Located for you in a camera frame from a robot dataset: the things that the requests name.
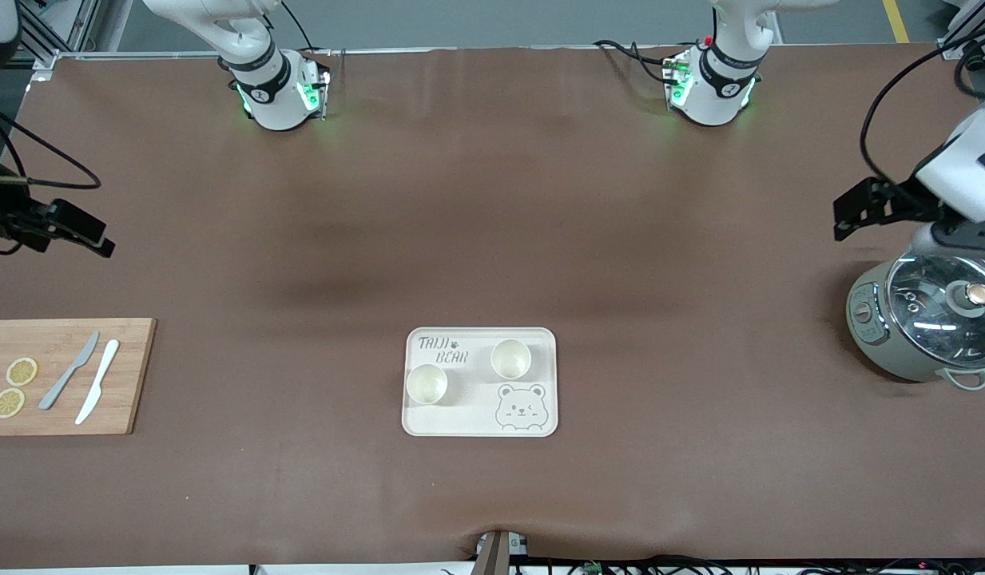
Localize white IKEA cup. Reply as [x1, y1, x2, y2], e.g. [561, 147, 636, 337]
[490, 339, 532, 380]
[406, 363, 449, 406]

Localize cream bear print tray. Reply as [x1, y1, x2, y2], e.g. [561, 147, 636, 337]
[402, 327, 558, 438]

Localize glass pot lid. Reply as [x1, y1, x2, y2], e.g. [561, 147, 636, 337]
[886, 244, 985, 370]

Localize grey-green electric cooking pot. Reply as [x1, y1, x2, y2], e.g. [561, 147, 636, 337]
[846, 232, 985, 391]

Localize grey plastic knife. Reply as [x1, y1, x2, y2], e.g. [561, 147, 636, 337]
[38, 331, 100, 410]

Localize white plastic knife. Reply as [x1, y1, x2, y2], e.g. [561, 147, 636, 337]
[75, 339, 120, 425]

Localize wooden cutting board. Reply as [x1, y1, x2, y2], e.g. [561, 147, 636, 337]
[0, 318, 157, 436]

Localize brown table cover mat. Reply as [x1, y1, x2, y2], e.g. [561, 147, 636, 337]
[0, 44, 985, 569]

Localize metal table edge clamp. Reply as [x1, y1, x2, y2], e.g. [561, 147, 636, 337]
[472, 529, 530, 575]

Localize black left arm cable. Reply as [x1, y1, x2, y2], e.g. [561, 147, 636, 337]
[860, 30, 985, 186]

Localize aluminium frame profile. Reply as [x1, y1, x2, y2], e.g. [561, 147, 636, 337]
[17, 0, 113, 81]
[938, 0, 985, 61]

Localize black base cable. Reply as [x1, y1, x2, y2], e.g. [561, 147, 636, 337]
[594, 39, 678, 85]

